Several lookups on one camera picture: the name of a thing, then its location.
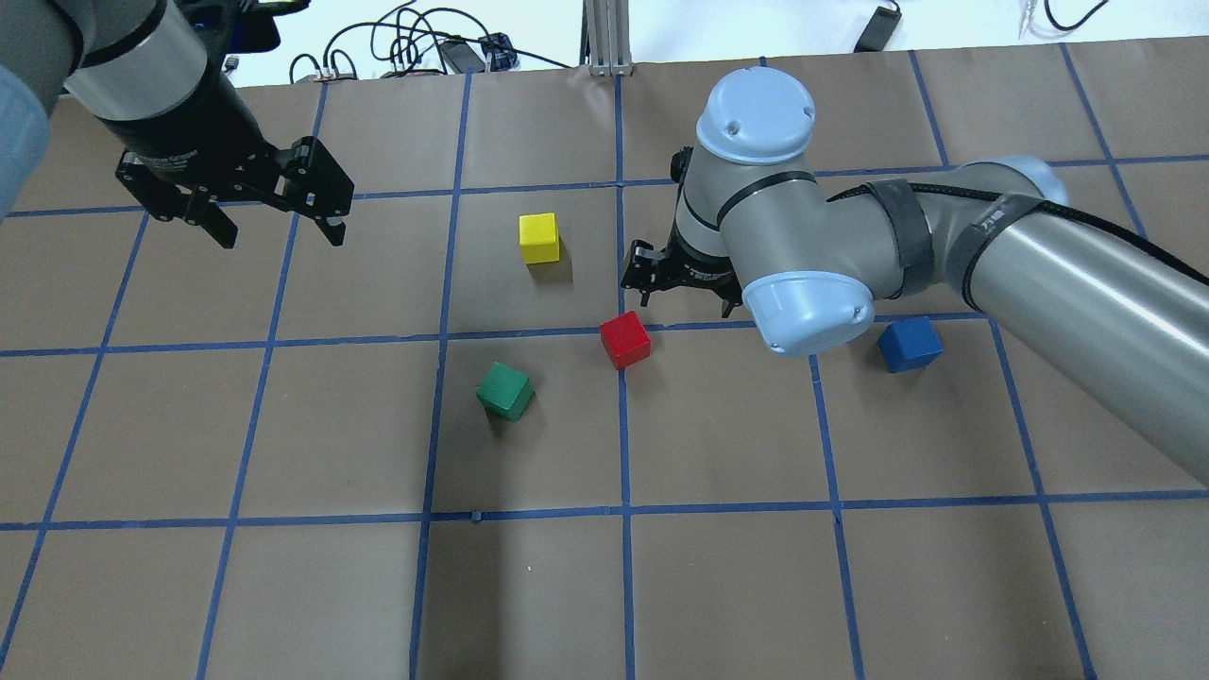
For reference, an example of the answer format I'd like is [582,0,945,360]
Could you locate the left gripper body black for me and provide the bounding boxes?
[115,73,295,217]

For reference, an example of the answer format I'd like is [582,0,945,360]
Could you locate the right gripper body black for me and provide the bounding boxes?
[652,215,741,304]

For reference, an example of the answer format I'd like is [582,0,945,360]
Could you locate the red wooden block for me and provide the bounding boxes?
[598,311,653,371]

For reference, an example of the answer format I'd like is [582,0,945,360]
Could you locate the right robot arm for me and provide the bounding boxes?
[619,67,1208,482]

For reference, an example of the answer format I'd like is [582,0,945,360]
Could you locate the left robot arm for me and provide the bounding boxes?
[1,1,354,248]

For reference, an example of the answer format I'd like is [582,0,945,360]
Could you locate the yellow wooden block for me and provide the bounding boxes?
[519,212,561,265]

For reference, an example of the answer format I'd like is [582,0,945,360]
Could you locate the blue wooden block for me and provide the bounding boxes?
[877,315,945,374]

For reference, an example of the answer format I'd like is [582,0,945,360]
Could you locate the green wooden block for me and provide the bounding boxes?
[475,362,536,422]

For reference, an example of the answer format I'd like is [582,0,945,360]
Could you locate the black power adapter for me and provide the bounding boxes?
[852,4,902,53]

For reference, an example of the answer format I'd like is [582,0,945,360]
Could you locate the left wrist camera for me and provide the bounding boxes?
[177,1,311,60]

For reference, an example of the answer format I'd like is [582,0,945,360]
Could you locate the aluminium frame post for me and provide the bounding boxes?
[580,0,634,77]

